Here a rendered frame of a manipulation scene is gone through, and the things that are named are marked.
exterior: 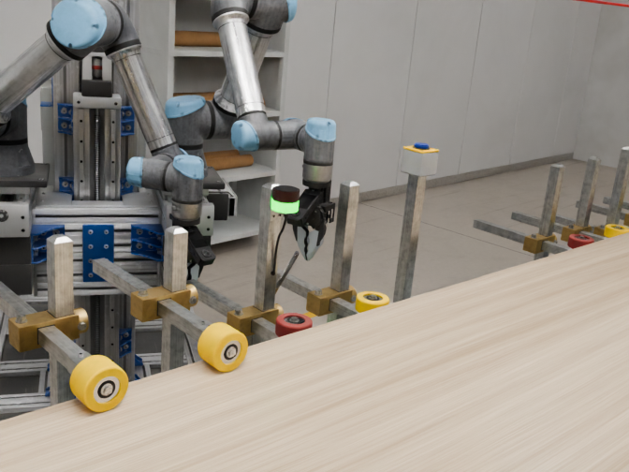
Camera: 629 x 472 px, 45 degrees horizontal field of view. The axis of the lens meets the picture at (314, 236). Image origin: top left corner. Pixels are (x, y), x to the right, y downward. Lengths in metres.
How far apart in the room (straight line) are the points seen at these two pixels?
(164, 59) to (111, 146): 1.91
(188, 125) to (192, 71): 2.61
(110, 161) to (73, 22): 0.57
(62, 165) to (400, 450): 1.53
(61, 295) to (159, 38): 2.89
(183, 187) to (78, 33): 0.43
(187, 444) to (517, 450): 0.53
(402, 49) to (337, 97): 0.83
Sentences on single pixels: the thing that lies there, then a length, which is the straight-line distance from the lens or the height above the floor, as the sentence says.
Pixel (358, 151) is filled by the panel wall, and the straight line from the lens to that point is 6.13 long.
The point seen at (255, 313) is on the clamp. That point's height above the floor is 0.87.
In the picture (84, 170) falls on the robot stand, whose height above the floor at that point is 1.03.
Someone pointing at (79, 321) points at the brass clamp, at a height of 0.96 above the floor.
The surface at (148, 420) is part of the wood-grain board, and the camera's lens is 1.29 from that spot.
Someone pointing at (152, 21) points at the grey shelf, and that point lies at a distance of 4.29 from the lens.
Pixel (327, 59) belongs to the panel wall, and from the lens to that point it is 5.69.
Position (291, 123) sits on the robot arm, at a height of 1.27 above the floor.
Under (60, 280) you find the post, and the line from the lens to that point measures 1.46.
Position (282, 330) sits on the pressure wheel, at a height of 0.89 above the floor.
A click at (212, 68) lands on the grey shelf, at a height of 1.11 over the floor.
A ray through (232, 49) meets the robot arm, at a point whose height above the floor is 1.44.
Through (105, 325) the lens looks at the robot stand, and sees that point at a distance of 2.52.
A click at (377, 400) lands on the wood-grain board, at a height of 0.90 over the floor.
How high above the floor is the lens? 1.57
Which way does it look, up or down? 17 degrees down
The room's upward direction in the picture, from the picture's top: 5 degrees clockwise
